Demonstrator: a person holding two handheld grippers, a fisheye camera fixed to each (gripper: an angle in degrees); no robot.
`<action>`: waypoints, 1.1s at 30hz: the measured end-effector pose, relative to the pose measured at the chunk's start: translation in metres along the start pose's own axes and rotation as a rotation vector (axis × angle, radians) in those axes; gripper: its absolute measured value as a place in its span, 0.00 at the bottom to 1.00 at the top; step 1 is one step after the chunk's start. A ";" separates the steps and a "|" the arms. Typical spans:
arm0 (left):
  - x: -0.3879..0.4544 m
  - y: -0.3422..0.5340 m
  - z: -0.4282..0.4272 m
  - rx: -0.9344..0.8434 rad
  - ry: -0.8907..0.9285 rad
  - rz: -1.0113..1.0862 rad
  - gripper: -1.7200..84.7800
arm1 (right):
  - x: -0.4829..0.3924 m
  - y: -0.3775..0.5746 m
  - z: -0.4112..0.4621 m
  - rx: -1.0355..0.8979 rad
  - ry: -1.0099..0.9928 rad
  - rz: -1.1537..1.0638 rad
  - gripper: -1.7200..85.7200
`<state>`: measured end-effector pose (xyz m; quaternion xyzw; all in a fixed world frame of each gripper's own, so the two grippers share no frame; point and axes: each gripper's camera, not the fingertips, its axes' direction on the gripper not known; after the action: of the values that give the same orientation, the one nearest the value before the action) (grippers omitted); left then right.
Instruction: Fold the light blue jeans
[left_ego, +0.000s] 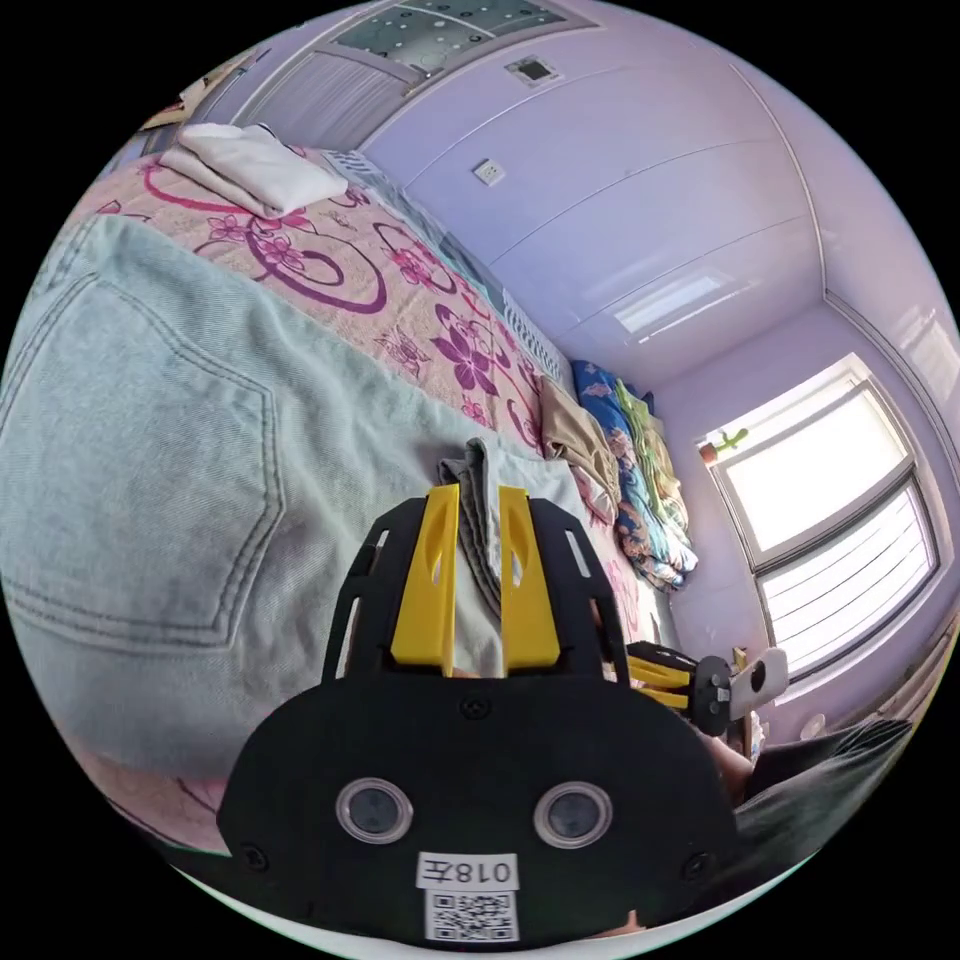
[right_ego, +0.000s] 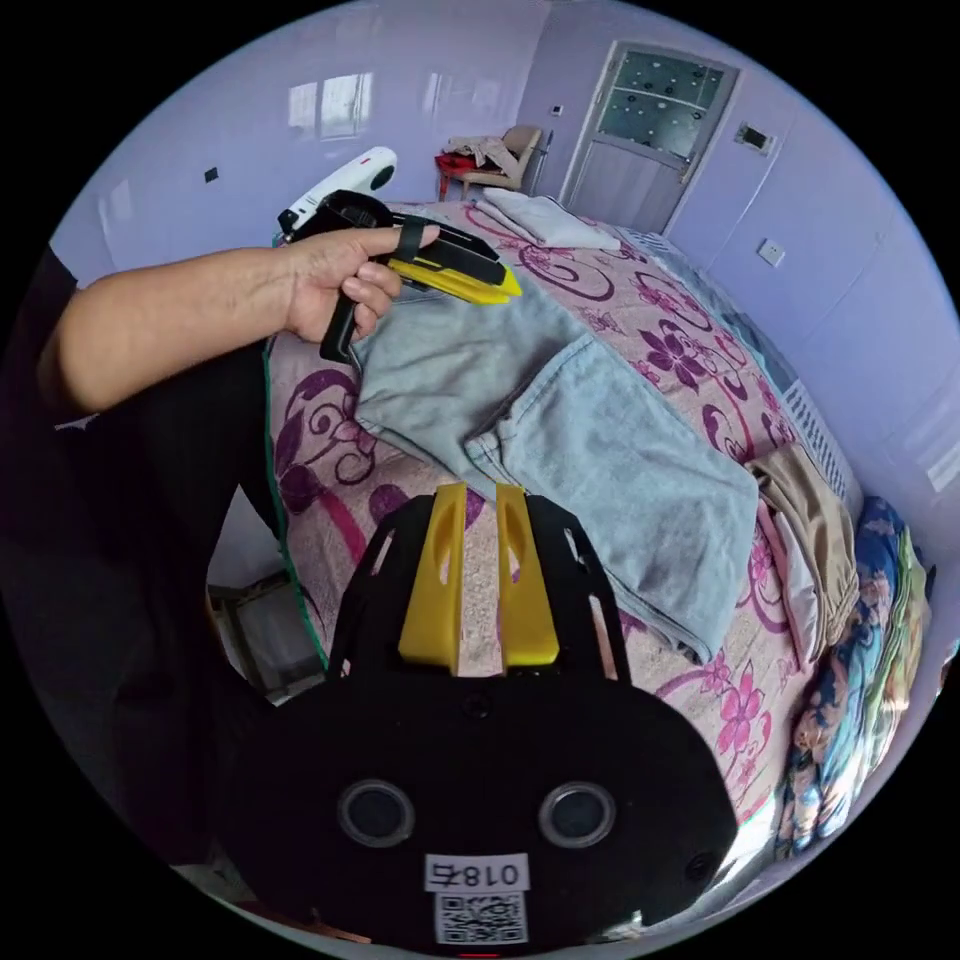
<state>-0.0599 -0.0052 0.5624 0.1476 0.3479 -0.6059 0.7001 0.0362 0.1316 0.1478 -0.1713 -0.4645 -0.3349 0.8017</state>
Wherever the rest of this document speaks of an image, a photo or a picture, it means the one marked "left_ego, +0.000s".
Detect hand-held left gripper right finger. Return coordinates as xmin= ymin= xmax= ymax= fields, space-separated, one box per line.
xmin=497 ymin=485 xmax=561 ymax=671

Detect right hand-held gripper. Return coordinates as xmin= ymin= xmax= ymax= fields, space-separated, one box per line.
xmin=626 ymin=641 xmax=742 ymax=740

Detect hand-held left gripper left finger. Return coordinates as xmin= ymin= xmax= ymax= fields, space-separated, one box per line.
xmin=389 ymin=483 xmax=461 ymax=673

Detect light blue jeans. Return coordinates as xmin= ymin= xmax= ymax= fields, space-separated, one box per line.
xmin=0 ymin=213 xmax=601 ymax=783

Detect person's right hand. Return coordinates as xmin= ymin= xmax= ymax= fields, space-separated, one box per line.
xmin=710 ymin=731 xmax=759 ymax=810

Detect blue floral folded quilt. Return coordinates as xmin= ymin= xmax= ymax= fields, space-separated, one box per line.
xmin=571 ymin=359 xmax=700 ymax=595

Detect person's body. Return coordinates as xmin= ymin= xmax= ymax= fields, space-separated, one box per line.
xmin=731 ymin=716 xmax=915 ymax=871

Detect green folded blanket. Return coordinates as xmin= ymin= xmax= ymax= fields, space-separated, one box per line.
xmin=616 ymin=378 xmax=688 ymax=519

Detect window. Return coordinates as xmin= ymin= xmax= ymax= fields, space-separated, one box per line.
xmin=703 ymin=354 xmax=943 ymax=685

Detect small potted plant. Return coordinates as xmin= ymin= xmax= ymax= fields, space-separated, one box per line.
xmin=697 ymin=427 xmax=751 ymax=466

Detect white folded garment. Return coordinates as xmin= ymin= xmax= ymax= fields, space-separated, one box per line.
xmin=158 ymin=122 xmax=351 ymax=221

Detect door with frosted glass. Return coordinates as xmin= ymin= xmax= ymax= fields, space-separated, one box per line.
xmin=224 ymin=0 xmax=605 ymax=155

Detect wall electrical panel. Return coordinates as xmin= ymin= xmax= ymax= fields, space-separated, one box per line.
xmin=503 ymin=53 xmax=565 ymax=90

